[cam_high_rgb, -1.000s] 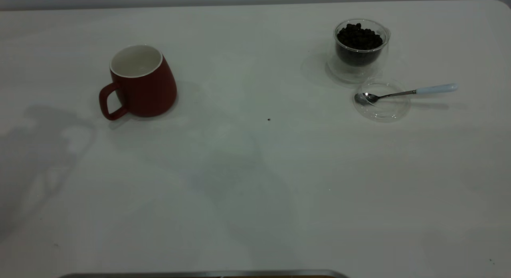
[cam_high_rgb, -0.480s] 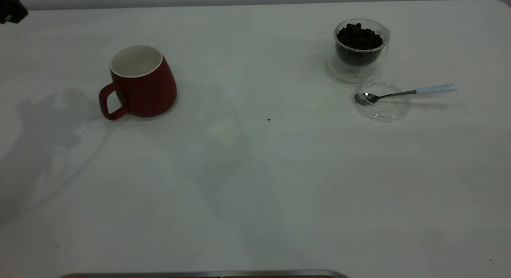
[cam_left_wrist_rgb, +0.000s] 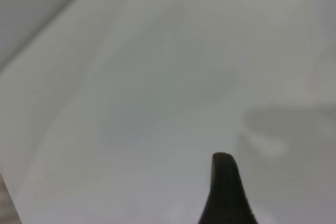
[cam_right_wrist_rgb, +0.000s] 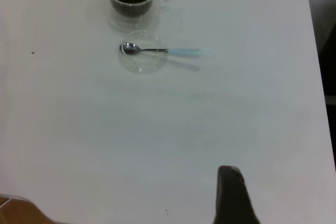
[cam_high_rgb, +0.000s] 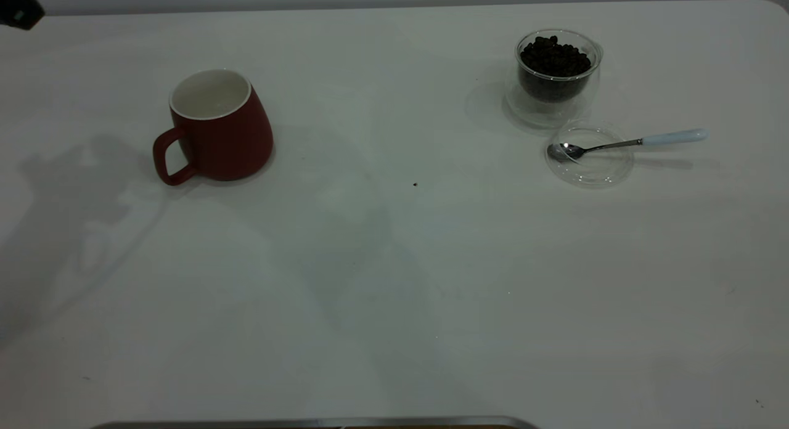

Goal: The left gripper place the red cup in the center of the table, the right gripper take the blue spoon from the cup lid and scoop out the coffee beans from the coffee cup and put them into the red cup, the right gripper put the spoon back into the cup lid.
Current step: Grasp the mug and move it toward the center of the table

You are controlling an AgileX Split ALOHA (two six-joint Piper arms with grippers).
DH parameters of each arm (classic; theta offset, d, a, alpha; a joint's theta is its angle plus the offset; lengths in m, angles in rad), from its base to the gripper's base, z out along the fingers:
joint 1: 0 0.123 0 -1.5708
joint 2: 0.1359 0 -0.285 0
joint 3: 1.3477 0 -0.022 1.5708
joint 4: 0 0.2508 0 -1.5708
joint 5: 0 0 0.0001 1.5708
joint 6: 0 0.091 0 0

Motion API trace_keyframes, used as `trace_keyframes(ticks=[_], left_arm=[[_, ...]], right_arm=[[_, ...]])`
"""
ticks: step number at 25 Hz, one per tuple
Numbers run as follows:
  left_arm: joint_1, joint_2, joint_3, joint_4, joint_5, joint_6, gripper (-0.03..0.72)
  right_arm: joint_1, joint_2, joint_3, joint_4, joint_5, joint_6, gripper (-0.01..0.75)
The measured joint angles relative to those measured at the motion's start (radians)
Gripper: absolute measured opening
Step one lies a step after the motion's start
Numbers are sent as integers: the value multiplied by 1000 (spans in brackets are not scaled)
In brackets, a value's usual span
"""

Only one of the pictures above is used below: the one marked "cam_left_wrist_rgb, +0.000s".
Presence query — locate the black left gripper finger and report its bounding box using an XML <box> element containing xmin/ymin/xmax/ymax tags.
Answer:
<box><xmin>196</xmin><ymin>152</ymin><xmax>260</xmax><ymax>224</ymax></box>

